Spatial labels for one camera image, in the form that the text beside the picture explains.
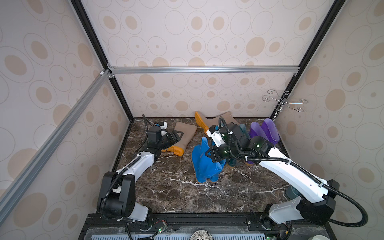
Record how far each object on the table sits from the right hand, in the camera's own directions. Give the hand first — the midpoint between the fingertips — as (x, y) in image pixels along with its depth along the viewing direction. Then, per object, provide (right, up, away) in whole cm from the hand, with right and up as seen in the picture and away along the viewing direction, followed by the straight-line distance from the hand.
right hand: (210, 151), depth 69 cm
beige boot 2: (+2, +17, +50) cm, 53 cm away
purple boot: (+26, +10, +12) cm, 31 cm away
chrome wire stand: (+44, +27, +17) cm, 54 cm away
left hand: (-13, +8, +16) cm, 22 cm away
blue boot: (+1, -7, -3) cm, 8 cm away
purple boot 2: (+33, +9, +9) cm, 35 cm away
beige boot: (-12, +10, +41) cm, 43 cm away
